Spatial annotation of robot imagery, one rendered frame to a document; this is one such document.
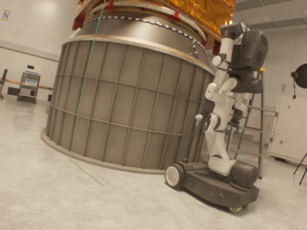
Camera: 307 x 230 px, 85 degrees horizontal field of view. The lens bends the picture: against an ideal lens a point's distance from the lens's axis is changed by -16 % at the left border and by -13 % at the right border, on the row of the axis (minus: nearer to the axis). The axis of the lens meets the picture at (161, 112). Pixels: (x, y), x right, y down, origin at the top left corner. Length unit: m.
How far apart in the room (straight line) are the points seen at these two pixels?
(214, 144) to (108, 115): 0.97
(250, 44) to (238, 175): 0.98
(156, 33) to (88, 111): 1.02
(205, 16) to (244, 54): 1.29
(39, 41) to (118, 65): 5.63
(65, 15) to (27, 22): 1.30
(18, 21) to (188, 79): 6.28
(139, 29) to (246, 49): 1.05
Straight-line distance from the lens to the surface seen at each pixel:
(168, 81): 1.88
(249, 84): 1.54
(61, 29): 7.48
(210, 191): 1.48
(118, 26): 2.11
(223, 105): 1.63
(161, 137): 1.90
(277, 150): 4.90
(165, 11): 2.28
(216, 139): 1.63
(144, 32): 2.02
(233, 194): 1.44
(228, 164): 1.52
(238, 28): 1.56
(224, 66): 1.49
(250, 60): 1.57
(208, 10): 2.83
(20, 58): 7.20
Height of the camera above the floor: 0.62
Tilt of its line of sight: 1 degrees down
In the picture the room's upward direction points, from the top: 12 degrees clockwise
